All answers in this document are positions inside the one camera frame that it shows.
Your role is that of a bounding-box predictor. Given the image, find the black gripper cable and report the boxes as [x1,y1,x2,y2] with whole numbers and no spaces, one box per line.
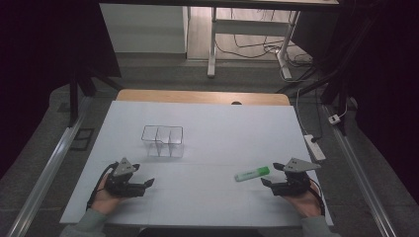
[85,160,120,212]
[307,179,327,217]

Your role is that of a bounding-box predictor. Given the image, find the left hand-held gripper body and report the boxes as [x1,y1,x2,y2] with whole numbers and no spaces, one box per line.
[104,157,148,198]

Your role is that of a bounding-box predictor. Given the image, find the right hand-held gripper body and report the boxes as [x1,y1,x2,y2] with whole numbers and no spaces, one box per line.
[270,157,322,198]

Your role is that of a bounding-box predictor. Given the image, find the metal floor rail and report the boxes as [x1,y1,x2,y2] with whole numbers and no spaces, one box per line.
[321,104,398,237]
[6,95,94,237]

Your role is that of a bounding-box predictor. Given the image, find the tangled floor cables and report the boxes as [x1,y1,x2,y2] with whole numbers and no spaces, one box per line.
[214,7,314,84]

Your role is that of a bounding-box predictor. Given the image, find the white desk frame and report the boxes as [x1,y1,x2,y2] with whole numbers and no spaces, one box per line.
[207,6,301,80]

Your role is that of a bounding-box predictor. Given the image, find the white table sheet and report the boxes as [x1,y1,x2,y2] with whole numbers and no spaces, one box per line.
[59,100,334,228]

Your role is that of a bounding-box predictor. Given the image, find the person's left hand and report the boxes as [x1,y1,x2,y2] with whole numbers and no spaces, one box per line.
[90,174,128,215]

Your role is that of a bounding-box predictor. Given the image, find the clear plastic divided organizer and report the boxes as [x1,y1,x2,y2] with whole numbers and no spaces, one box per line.
[140,124,185,159]

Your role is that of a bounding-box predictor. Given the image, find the black stand legs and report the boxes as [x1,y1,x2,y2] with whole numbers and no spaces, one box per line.
[66,63,125,128]
[276,19,380,136]

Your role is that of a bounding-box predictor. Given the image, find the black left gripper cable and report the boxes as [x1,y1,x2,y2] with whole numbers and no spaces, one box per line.
[85,160,120,212]

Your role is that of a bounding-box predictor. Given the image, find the white power strip cable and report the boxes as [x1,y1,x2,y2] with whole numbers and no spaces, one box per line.
[294,86,309,136]

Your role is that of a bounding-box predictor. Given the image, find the white power strip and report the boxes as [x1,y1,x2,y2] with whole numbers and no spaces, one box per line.
[302,133,327,162]

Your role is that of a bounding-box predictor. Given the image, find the wooden table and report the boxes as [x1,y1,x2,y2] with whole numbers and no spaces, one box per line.
[115,88,292,107]

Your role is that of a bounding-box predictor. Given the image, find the dark curtain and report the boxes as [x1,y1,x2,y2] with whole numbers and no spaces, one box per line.
[291,0,419,205]
[0,0,123,181]

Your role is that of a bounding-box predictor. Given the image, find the person's right hand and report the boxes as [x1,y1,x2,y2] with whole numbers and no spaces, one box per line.
[283,182,322,218]

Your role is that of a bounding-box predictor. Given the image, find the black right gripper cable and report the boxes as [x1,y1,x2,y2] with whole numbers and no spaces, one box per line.
[307,179,327,217]

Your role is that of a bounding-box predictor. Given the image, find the green highlighter pen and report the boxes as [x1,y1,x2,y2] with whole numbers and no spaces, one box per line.
[233,165,271,183]

